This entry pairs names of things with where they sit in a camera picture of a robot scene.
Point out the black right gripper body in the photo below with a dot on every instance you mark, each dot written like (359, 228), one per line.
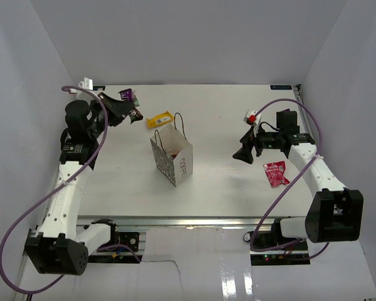
(266, 140)

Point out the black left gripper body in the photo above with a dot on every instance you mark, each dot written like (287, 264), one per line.
(99, 115)

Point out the yellow snack bar back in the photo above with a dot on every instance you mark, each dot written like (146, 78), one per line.
(159, 120)

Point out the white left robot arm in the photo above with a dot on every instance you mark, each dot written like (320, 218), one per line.
(57, 248)

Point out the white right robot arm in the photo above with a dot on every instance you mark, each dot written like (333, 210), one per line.
(335, 213)

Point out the white paper coffee bag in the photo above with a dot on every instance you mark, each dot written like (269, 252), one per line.
(172, 140)

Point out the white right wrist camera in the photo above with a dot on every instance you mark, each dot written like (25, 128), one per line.
(252, 118)

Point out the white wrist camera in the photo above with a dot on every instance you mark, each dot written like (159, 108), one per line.
(87, 84)
(252, 118)

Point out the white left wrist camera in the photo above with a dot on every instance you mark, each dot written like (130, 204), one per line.
(87, 84)

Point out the aluminium front rail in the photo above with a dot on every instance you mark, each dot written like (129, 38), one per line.
(160, 221)

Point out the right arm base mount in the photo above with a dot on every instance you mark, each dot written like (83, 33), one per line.
(280, 251)

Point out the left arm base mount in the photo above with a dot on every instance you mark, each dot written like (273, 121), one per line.
(121, 249)

